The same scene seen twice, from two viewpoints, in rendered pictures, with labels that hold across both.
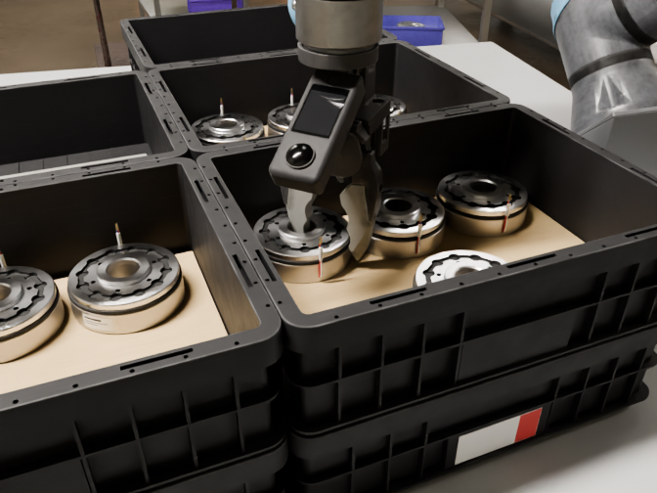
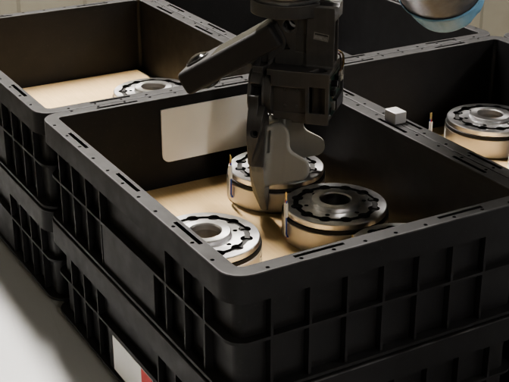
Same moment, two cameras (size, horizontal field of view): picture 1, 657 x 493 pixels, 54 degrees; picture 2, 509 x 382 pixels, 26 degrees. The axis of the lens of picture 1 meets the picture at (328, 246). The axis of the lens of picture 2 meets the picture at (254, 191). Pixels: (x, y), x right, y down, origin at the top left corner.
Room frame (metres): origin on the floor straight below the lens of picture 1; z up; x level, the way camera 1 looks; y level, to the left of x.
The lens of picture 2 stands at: (0.40, -1.04, 1.31)
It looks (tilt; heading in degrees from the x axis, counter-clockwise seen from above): 24 degrees down; 82
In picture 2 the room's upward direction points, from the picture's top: straight up
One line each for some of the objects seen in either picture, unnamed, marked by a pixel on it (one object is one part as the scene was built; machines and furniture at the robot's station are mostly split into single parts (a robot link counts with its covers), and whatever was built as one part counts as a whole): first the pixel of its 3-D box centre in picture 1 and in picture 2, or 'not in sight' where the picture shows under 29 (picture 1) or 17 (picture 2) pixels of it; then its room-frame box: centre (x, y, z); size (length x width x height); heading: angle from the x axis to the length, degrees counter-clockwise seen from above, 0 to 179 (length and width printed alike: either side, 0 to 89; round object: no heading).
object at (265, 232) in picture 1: (301, 231); (276, 167); (0.56, 0.03, 0.86); 0.10 x 0.10 x 0.01
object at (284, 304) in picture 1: (436, 194); (268, 164); (0.53, -0.10, 0.92); 0.40 x 0.30 x 0.02; 112
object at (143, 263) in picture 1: (123, 270); not in sight; (0.49, 0.19, 0.86); 0.05 x 0.05 x 0.01
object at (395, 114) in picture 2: not in sight; (395, 115); (0.67, -0.04, 0.94); 0.02 x 0.01 x 0.01; 112
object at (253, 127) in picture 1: (227, 128); (489, 119); (0.83, 0.14, 0.86); 0.10 x 0.10 x 0.01
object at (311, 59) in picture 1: (340, 107); (294, 58); (0.57, -0.01, 0.99); 0.09 x 0.08 x 0.12; 156
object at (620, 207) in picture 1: (431, 239); (267, 214); (0.53, -0.10, 0.87); 0.40 x 0.30 x 0.11; 112
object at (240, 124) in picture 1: (226, 125); (490, 115); (0.83, 0.14, 0.86); 0.05 x 0.05 x 0.01
